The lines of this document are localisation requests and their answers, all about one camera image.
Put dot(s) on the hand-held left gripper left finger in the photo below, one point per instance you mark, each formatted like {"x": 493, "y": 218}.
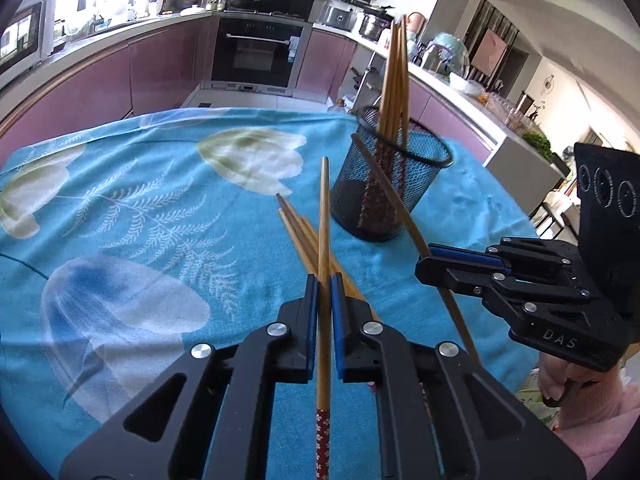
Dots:
{"x": 312, "y": 320}

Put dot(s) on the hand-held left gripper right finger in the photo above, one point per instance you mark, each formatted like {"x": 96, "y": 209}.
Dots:
{"x": 340, "y": 320}

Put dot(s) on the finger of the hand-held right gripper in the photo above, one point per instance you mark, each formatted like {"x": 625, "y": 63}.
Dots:
{"x": 465, "y": 255}
{"x": 450, "y": 272}

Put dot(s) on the dark brown wooden chopstick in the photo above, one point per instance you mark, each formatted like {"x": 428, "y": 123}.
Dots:
{"x": 411, "y": 232}

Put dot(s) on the wooden chopstick red patterned end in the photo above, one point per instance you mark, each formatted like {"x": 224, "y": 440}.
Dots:
{"x": 311, "y": 229}
{"x": 391, "y": 100}
{"x": 325, "y": 240}
{"x": 399, "y": 100}
{"x": 296, "y": 240}
{"x": 406, "y": 100}

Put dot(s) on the chopsticks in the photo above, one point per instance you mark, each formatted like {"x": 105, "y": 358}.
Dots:
{"x": 300, "y": 227}
{"x": 384, "y": 100}

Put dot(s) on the black mesh utensil holder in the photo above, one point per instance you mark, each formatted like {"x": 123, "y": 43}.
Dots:
{"x": 350, "y": 195}

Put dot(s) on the person's right forearm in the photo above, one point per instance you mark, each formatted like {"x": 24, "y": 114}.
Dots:
{"x": 605, "y": 425}

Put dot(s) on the person's right hand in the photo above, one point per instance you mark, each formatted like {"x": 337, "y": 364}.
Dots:
{"x": 550, "y": 377}

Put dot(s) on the green potted plant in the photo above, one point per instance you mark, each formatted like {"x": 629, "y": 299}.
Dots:
{"x": 537, "y": 144}

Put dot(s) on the clear plastic snack container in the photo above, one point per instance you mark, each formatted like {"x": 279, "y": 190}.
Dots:
{"x": 510, "y": 112}

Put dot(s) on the white bowl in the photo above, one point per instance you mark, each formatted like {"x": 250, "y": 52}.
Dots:
{"x": 462, "y": 82}

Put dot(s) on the blue floral tablecloth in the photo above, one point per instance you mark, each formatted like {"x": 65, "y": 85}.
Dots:
{"x": 150, "y": 210}

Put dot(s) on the mint green container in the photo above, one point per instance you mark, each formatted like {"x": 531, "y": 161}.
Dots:
{"x": 450, "y": 47}

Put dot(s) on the pink thermos jug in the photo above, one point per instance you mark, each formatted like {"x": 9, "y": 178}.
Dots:
{"x": 417, "y": 22}

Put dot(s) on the pink base cabinets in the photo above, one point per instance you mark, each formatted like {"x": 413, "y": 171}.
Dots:
{"x": 150, "y": 70}
{"x": 325, "y": 60}

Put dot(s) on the steel rice cooker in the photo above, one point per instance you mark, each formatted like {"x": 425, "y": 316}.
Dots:
{"x": 339, "y": 17}

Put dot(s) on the black built-in oven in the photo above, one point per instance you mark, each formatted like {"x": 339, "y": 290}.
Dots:
{"x": 255, "y": 55}

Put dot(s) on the black wok with lid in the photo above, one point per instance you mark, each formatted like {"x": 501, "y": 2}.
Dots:
{"x": 243, "y": 1}

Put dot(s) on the white pot lid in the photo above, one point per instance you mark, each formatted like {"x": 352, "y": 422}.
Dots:
{"x": 192, "y": 10}

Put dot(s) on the white microwave oven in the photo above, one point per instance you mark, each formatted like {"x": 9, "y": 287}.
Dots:
{"x": 22, "y": 35}

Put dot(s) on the round wall clock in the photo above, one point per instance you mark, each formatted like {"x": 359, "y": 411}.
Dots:
{"x": 548, "y": 84}

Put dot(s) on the framed pink wall picture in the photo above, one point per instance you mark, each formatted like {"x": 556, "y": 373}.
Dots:
{"x": 489, "y": 52}

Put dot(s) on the striped wooden wall panel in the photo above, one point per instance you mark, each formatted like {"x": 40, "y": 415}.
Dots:
{"x": 480, "y": 15}

